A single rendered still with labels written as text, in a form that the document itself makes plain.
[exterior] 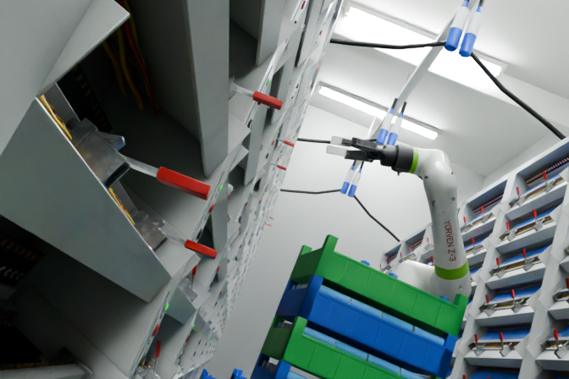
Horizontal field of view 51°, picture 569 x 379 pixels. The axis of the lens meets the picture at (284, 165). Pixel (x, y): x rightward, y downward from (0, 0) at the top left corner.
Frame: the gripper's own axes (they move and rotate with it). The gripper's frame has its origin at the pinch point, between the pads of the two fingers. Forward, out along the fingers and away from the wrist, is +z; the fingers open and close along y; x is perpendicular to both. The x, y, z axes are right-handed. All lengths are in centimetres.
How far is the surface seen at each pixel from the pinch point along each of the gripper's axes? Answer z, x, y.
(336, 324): 5, -65, -82
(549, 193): -105, 18, 56
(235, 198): 29, -35, -40
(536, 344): -89, -51, 30
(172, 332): 37, -70, -40
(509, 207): -107, 22, 100
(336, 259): 7, -53, -83
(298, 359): 11, -72, -83
